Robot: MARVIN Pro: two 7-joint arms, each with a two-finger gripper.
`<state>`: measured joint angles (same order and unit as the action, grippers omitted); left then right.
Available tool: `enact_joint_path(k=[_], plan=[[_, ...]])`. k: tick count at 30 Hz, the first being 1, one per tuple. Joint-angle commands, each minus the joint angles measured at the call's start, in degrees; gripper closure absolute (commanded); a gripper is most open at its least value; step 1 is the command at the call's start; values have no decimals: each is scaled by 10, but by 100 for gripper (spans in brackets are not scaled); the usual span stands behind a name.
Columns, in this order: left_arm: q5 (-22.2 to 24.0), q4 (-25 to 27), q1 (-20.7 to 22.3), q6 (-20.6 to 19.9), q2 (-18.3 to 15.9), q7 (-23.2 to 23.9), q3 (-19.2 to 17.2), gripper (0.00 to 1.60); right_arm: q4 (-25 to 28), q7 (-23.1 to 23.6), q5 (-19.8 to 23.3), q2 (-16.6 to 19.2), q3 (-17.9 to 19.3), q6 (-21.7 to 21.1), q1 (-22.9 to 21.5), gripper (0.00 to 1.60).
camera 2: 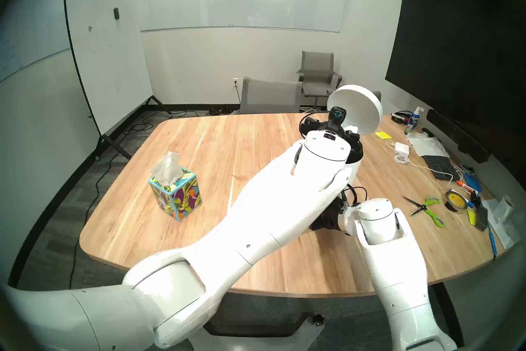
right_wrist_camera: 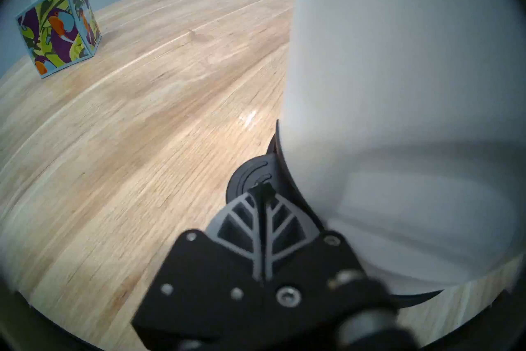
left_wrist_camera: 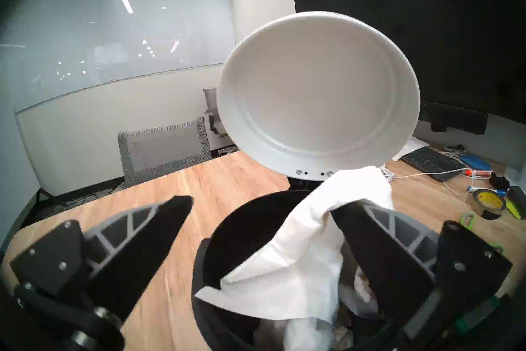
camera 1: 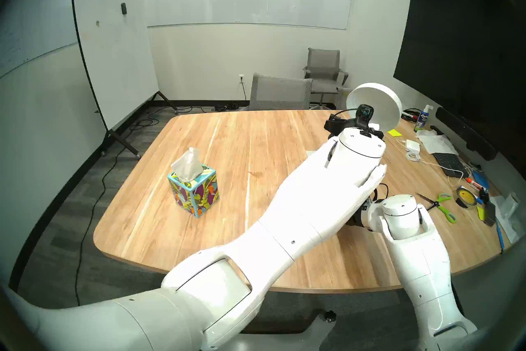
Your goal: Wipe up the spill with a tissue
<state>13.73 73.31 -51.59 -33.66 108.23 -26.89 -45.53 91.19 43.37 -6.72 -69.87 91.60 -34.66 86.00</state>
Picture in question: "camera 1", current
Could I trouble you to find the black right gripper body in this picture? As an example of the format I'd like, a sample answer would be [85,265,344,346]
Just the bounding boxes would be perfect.
[346,200,371,228]

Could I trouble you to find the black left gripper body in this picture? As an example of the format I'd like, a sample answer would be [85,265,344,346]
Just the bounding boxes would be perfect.
[324,117,385,140]

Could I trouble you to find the white pedal trash can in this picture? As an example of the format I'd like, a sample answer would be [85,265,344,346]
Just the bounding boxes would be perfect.
[346,83,403,130]

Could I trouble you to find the colourful patterned tissue box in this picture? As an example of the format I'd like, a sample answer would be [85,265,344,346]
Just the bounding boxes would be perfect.
[167,165,219,218]

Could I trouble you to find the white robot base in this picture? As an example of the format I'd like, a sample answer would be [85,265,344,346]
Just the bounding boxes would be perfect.
[236,309,337,351]

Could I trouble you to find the white facial tissue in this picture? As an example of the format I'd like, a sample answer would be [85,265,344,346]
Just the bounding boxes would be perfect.
[171,148,205,182]

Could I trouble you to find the grey office chair with armrests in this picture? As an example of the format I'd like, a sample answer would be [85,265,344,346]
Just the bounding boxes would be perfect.
[303,48,349,110]

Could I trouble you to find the whiteboard cleaner spray bottle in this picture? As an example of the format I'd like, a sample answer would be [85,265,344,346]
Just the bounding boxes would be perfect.
[414,104,434,133]

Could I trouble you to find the crumpled white paper towel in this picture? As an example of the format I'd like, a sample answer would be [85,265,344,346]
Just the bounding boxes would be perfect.
[416,129,459,155]

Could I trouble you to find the black keyboard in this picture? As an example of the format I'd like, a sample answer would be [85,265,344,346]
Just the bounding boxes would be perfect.
[433,153,469,179]

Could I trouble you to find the clear tape roll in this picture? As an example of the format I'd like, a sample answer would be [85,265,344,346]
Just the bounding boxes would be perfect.
[453,186,479,209]

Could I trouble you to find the black video bar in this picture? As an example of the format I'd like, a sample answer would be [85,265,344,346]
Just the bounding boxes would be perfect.
[436,107,498,161]

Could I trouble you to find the black and yellow box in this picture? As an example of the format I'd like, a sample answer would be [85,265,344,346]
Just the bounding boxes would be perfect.
[477,202,498,227]

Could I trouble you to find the large black TV screen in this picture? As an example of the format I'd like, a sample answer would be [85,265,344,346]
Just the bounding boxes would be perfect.
[393,0,526,157]

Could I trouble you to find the white plastic cup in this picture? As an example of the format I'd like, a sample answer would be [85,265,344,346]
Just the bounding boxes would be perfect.
[503,192,521,219]

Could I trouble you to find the rolling whiteboard on stand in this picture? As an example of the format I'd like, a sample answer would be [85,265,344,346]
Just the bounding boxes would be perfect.
[71,0,179,157]

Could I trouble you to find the black left camera cable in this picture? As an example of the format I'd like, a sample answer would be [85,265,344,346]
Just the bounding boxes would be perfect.
[328,108,360,124]

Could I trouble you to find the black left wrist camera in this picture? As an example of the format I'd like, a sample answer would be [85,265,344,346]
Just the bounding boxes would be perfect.
[356,104,374,129]

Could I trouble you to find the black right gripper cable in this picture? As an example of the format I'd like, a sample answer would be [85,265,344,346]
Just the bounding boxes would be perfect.
[370,183,390,202]

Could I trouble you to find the white power adapter with cable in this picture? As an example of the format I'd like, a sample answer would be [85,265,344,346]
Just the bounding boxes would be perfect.
[397,138,466,182]

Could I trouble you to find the green handled scissors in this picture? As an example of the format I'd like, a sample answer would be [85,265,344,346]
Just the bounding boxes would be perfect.
[415,192,458,224]

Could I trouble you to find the black floor cable bundle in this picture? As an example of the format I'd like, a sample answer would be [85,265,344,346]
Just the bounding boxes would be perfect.
[212,101,251,113]

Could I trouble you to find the black cable on floor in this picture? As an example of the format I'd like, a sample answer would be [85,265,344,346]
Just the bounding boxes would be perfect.
[127,105,194,133]

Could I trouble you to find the side wall whiteboard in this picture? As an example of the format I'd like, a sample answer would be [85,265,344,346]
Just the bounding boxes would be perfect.
[0,0,81,79]

